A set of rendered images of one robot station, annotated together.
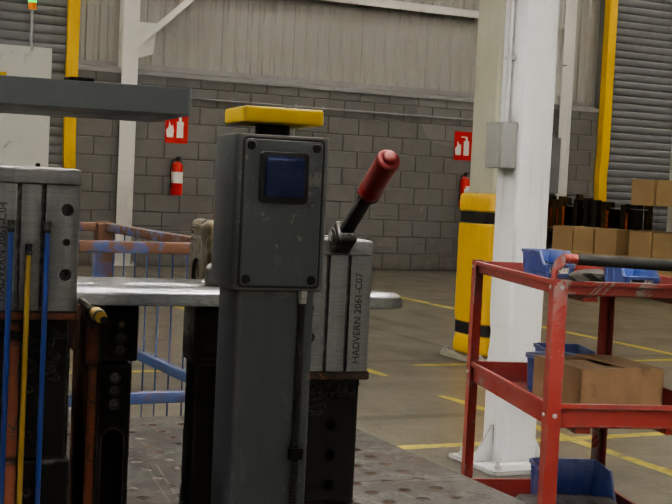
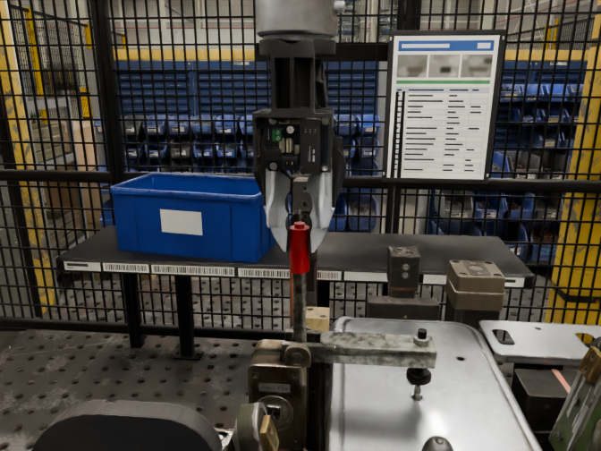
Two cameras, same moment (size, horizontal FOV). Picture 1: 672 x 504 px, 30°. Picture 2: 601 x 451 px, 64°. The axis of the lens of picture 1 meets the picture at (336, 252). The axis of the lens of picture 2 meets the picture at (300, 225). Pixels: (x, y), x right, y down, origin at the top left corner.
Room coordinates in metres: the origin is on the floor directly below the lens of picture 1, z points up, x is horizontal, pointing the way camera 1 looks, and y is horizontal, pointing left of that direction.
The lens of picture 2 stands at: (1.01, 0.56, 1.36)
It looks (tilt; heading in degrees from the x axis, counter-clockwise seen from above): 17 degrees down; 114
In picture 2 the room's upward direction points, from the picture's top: straight up
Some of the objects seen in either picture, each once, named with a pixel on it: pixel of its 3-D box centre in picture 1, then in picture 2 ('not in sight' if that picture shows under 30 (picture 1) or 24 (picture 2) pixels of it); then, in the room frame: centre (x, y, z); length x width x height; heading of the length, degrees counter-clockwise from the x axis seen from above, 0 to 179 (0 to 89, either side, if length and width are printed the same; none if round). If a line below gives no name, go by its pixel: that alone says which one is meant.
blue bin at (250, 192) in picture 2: not in sight; (199, 213); (0.43, 1.35, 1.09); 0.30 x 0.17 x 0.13; 10
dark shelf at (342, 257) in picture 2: not in sight; (291, 253); (0.61, 1.41, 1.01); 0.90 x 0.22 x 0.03; 19
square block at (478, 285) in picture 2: not in sight; (465, 361); (0.97, 1.37, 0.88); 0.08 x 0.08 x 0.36; 19
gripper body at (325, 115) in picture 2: not in sight; (296, 107); (0.82, 0.99, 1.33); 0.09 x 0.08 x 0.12; 109
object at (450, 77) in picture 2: not in sight; (439, 109); (0.85, 1.62, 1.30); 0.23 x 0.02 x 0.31; 19
